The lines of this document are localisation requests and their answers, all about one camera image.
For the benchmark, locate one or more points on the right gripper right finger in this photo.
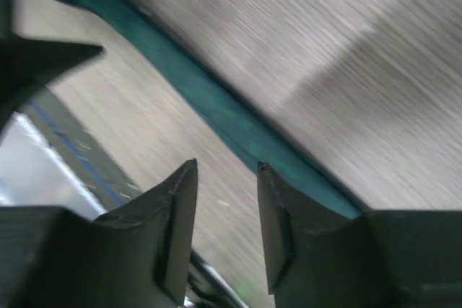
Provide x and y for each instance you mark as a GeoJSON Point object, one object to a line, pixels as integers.
{"type": "Point", "coordinates": [318, 258]}

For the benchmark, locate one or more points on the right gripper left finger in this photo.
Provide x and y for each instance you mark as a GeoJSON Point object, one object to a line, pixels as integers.
{"type": "Point", "coordinates": [136, 255]}

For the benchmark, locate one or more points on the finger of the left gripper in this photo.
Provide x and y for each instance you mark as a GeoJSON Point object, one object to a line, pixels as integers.
{"type": "Point", "coordinates": [28, 65]}

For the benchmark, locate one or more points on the dark green tie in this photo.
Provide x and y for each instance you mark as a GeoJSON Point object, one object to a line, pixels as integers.
{"type": "Point", "coordinates": [251, 138]}

